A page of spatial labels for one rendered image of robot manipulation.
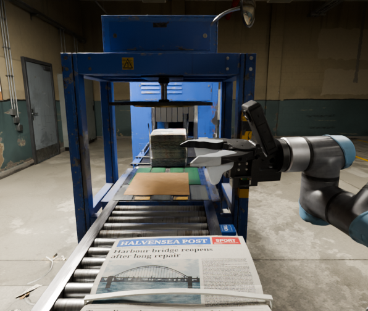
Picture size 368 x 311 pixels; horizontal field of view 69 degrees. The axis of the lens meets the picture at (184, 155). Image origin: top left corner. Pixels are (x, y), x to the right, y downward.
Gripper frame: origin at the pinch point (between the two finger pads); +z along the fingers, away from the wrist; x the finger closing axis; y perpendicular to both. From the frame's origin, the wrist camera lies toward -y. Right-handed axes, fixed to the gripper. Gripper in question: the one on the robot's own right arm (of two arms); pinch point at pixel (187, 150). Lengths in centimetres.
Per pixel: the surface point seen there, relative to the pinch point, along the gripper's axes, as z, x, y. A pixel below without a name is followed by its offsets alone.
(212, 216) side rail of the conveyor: -22, 54, 51
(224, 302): -2.3, -19.8, 18.1
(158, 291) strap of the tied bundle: 7.5, -17.4, 16.8
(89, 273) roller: 27, 21, 46
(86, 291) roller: 27, 14, 46
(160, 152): -6, 153, 52
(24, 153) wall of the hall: 233, 486, 155
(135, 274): 11.1, -11.1, 18.9
